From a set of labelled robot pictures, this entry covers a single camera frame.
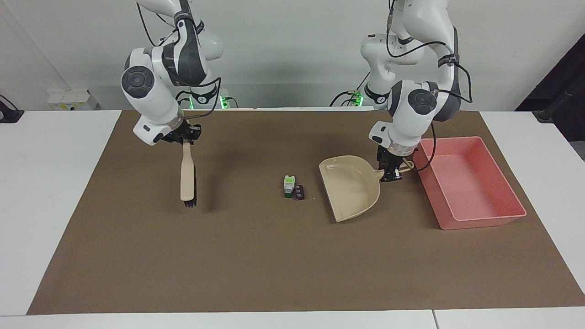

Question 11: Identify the pink plastic bin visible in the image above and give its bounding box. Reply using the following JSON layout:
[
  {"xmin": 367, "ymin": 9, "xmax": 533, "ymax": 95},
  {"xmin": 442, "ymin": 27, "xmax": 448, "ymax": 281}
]
[{"xmin": 413, "ymin": 136, "xmax": 527, "ymax": 230}]

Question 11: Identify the beige plastic dustpan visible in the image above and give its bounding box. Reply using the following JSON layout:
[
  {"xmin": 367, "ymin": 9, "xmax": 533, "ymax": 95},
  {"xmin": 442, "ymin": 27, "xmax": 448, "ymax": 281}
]
[{"xmin": 319, "ymin": 155, "xmax": 415, "ymax": 223}]

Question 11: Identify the white wall box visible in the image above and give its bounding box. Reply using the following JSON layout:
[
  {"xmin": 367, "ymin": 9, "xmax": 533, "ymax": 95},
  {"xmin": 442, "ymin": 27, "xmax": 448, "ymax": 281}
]
[{"xmin": 47, "ymin": 88, "xmax": 98, "ymax": 111}]

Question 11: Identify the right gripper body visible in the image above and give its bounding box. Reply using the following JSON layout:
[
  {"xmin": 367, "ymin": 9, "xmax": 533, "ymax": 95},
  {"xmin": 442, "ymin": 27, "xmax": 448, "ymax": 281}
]
[{"xmin": 161, "ymin": 122, "xmax": 192, "ymax": 144}]

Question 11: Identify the beige brush with black bristles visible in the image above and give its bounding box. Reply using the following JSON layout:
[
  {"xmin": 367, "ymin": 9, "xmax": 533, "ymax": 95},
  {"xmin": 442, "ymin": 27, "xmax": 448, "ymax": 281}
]
[{"xmin": 180, "ymin": 140, "xmax": 197, "ymax": 209}]

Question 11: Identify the black cable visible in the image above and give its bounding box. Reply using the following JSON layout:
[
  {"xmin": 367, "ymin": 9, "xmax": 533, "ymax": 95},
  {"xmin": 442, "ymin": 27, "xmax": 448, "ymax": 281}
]
[
  {"xmin": 136, "ymin": 2, "xmax": 181, "ymax": 48},
  {"xmin": 386, "ymin": 0, "xmax": 473, "ymax": 104},
  {"xmin": 175, "ymin": 77, "xmax": 223, "ymax": 127},
  {"xmin": 412, "ymin": 103, "xmax": 437, "ymax": 173},
  {"xmin": 329, "ymin": 72, "xmax": 372, "ymax": 108}
]

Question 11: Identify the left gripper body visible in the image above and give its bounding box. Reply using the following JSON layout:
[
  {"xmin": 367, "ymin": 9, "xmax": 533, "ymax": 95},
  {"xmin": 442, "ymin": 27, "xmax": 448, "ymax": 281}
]
[{"xmin": 377, "ymin": 145, "xmax": 403, "ymax": 169}]

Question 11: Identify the black stand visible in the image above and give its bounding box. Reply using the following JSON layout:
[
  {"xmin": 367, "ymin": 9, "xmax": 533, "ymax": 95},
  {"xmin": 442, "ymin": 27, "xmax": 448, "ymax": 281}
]
[
  {"xmin": 516, "ymin": 34, "xmax": 585, "ymax": 143},
  {"xmin": 0, "ymin": 94, "xmax": 25, "ymax": 123}
]

